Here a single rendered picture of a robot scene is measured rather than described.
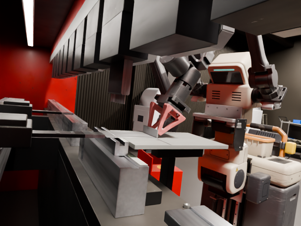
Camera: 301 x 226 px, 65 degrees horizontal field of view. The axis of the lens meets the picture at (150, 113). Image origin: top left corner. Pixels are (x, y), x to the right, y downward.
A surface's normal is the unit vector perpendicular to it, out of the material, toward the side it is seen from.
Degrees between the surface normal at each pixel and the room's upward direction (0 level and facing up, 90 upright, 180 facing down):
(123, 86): 90
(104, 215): 0
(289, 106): 90
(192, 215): 0
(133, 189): 90
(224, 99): 98
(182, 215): 0
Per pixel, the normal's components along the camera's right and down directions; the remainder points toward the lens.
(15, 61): 0.44, 0.11
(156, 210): 0.11, -0.99
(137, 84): 0.64, 0.12
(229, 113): -0.76, -0.04
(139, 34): -0.89, -0.07
